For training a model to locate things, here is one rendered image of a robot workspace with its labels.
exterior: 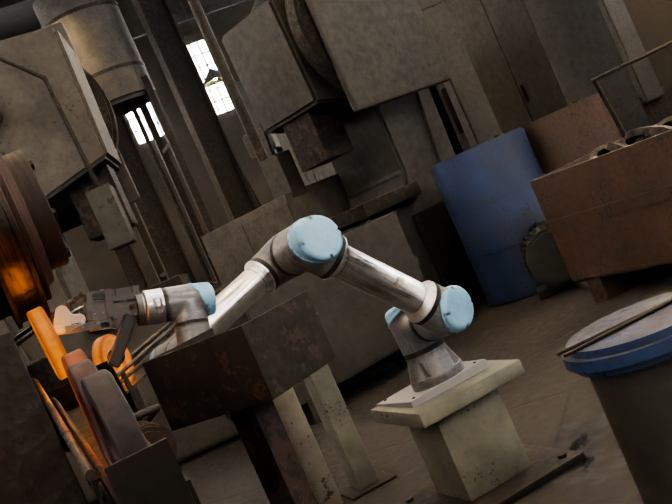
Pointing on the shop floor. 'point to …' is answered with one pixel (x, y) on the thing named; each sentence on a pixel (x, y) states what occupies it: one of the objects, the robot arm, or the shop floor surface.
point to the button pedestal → (344, 436)
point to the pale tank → (113, 86)
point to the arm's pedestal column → (484, 457)
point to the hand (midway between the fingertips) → (46, 334)
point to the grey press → (356, 114)
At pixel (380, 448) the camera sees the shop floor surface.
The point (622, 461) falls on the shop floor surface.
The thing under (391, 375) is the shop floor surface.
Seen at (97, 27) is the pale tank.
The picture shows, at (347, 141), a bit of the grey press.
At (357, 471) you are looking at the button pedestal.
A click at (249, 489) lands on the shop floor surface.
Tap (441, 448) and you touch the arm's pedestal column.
